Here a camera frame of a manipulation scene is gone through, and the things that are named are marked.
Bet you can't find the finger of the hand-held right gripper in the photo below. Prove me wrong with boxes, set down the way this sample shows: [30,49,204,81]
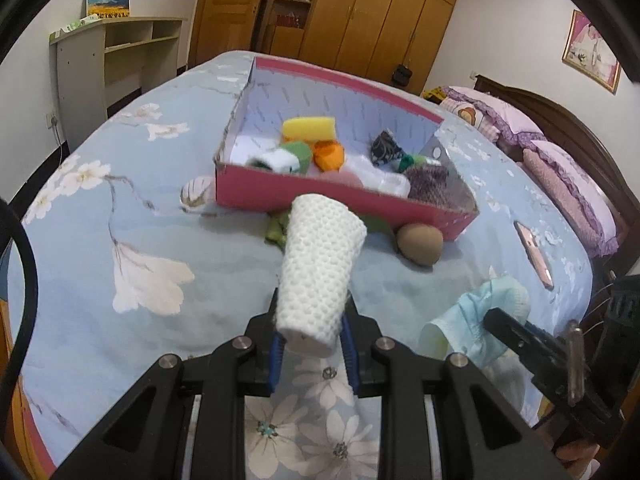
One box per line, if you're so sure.
[482,308,571,397]

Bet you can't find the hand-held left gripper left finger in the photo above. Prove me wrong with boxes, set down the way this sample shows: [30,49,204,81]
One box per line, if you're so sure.
[50,290,288,480]

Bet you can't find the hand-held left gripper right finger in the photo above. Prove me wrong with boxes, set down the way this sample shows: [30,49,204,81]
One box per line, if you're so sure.
[342,294,571,480]

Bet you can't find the light blue sock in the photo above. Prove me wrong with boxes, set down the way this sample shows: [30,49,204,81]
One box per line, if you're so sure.
[419,277,531,367]

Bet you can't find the red cardboard box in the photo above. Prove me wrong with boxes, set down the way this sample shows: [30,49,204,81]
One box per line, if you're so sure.
[214,56,480,243]

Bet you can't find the pink soft ball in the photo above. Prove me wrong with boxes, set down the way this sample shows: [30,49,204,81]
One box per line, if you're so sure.
[325,172,362,189]

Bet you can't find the purple knit cloth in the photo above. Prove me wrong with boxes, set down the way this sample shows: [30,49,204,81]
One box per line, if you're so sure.
[404,165,451,204]

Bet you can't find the green white knit sock roll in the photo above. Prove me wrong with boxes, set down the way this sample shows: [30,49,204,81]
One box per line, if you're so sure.
[399,154,442,172]
[247,141,313,175]

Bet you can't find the dark patterned pouch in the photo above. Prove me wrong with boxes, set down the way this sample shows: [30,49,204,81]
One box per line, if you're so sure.
[371,130,407,166]

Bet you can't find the yellow sponge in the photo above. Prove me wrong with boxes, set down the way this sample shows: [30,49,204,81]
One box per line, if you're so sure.
[281,116,337,142]

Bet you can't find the tan soft ball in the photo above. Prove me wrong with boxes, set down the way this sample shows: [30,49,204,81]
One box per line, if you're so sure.
[397,224,444,266]

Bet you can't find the pink smartphone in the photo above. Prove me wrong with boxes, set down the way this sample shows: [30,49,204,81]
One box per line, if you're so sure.
[515,221,555,289]

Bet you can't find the green satin cloth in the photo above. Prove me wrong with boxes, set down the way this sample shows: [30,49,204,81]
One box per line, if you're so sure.
[265,212,396,248]

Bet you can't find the purple ruffled pillow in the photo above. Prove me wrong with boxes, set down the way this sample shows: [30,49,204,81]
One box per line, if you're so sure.
[440,85,547,147]
[522,140,621,257]

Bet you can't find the blue floral bed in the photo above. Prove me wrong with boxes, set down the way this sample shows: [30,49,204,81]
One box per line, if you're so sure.
[10,50,593,480]

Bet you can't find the checkered cartoon pillow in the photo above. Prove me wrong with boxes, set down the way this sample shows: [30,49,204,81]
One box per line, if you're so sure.
[440,97,501,137]

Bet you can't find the black hanging bag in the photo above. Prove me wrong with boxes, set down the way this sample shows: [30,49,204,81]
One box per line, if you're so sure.
[391,62,415,88]

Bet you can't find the beige shelf desk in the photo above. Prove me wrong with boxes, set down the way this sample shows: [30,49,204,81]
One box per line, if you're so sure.
[49,16,188,153]

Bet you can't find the wooden wardrobe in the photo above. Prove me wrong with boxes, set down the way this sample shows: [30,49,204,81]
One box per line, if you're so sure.
[190,0,465,95]

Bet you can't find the green packets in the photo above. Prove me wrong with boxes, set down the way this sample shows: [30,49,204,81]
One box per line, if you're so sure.
[50,16,98,41]

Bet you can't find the black cable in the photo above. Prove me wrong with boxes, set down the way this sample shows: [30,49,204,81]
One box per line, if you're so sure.
[0,197,40,411]

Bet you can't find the framed wall picture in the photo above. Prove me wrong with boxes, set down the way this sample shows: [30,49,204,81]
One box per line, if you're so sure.
[562,9,622,95]

